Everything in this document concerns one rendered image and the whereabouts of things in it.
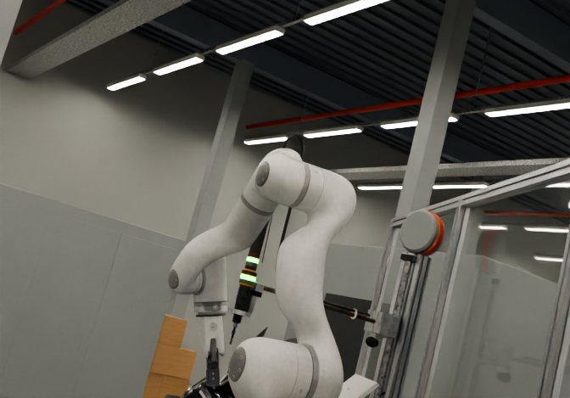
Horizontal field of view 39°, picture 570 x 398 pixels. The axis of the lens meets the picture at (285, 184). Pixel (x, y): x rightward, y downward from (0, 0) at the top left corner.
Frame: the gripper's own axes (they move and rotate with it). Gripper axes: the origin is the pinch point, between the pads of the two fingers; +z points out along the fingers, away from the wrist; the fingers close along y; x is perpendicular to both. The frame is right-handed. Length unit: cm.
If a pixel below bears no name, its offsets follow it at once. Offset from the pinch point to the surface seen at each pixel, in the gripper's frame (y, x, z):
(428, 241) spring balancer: 55, -79, -35
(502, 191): 26, -93, -48
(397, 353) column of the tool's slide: 58, -67, 2
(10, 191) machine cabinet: 547, 132, -117
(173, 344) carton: 841, -22, 47
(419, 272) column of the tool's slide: 59, -76, -24
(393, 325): 55, -65, -7
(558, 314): -24, -81, -12
